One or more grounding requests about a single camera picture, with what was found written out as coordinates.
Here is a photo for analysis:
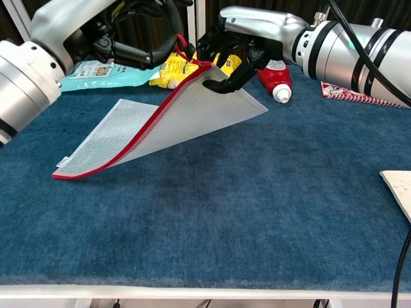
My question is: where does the blue felt table mat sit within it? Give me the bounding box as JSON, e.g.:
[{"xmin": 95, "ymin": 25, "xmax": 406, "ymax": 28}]
[{"xmin": 0, "ymin": 65, "xmax": 411, "ymax": 289}]

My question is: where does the red cartoon gift pouch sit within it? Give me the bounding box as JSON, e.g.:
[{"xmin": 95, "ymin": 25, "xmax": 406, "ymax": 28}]
[{"xmin": 320, "ymin": 81, "xmax": 411, "ymax": 110}]

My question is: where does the teal wet wipes pack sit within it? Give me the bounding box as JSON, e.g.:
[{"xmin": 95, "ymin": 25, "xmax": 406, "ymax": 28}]
[{"xmin": 60, "ymin": 59, "xmax": 168, "ymax": 94}]

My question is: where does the red ketchup squeeze bottle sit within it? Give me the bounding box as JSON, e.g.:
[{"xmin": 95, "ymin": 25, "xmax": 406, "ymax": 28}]
[{"xmin": 256, "ymin": 58, "xmax": 294, "ymax": 104}]

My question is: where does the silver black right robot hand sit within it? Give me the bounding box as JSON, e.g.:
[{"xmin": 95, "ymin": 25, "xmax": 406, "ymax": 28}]
[{"xmin": 195, "ymin": 6, "xmax": 311, "ymax": 94}]

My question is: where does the white frame post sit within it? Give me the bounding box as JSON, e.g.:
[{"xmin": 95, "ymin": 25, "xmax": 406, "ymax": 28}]
[
  {"xmin": 184, "ymin": 0, "xmax": 207, "ymax": 49},
  {"xmin": 9, "ymin": 0, "xmax": 41, "ymax": 42}
]

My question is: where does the white table frame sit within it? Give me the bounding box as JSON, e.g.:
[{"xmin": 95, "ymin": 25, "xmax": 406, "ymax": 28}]
[{"xmin": 0, "ymin": 283, "xmax": 411, "ymax": 308}]

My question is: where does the yellow snack packet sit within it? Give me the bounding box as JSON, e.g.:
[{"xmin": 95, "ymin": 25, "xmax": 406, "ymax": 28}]
[{"xmin": 148, "ymin": 51, "xmax": 243, "ymax": 90}]

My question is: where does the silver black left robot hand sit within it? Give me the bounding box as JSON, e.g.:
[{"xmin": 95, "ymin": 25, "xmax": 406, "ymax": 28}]
[{"xmin": 30, "ymin": 0, "xmax": 197, "ymax": 73}]

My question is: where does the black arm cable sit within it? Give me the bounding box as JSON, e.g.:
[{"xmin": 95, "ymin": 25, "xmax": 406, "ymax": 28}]
[{"xmin": 313, "ymin": 0, "xmax": 411, "ymax": 308}]

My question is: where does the silver mesh zipper pouch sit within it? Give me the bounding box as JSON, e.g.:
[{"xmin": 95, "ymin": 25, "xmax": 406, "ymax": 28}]
[{"xmin": 51, "ymin": 33, "xmax": 269, "ymax": 182}]

